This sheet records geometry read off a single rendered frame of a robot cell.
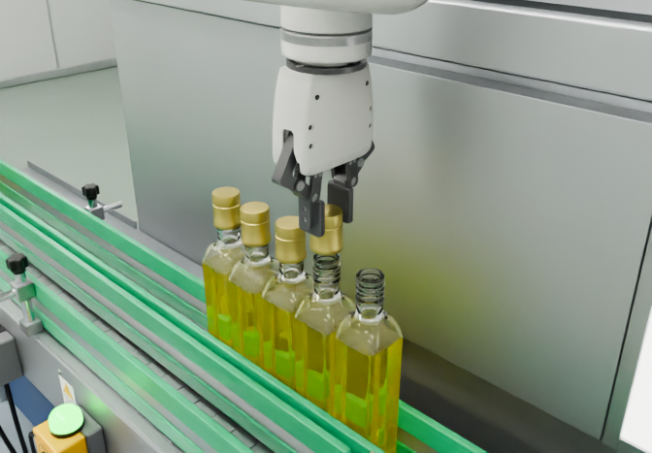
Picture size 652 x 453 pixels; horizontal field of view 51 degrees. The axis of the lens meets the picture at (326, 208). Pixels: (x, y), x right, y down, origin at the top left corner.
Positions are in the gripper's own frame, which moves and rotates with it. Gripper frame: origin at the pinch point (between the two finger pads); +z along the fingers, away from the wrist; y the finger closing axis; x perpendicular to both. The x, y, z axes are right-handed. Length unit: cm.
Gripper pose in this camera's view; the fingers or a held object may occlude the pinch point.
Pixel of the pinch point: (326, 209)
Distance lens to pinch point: 70.0
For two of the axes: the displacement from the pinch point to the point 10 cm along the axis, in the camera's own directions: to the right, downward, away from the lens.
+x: 7.1, 3.1, -6.3
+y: -7.0, 3.1, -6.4
